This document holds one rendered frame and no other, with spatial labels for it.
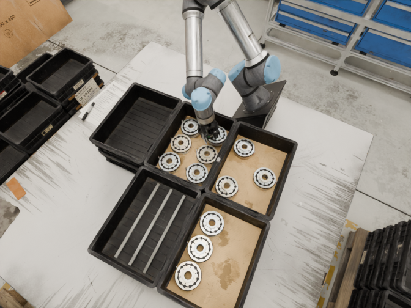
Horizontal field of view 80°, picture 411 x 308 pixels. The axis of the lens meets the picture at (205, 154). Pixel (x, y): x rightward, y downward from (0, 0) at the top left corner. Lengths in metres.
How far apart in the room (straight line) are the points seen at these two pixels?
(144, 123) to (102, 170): 0.34
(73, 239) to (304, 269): 1.07
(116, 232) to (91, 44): 2.57
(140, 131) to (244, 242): 0.75
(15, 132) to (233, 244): 1.81
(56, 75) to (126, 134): 1.14
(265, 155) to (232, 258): 0.51
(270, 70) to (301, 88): 1.61
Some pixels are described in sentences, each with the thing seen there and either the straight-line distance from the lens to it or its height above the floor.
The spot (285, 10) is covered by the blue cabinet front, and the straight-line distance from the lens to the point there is 2.83.
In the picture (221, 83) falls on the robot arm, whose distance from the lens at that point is 1.00.
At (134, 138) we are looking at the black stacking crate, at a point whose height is 0.83.
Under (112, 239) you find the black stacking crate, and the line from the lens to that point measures 1.17.
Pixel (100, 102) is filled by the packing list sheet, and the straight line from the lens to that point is 1.71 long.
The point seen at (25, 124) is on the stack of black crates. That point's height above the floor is 0.38.
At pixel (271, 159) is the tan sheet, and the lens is 1.25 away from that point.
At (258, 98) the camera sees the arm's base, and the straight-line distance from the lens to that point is 1.34.
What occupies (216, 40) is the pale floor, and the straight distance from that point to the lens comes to 3.13.
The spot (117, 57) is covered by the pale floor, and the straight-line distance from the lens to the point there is 3.09.
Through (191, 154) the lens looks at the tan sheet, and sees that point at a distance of 1.23.
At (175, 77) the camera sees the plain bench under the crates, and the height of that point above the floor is 0.70.
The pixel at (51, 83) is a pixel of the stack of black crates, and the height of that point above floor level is 0.49.
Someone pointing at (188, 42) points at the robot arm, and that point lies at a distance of 1.14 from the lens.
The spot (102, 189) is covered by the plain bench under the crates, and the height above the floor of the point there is 0.70.
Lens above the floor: 1.91
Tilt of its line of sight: 62 degrees down
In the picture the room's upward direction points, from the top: 1 degrees counter-clockwise
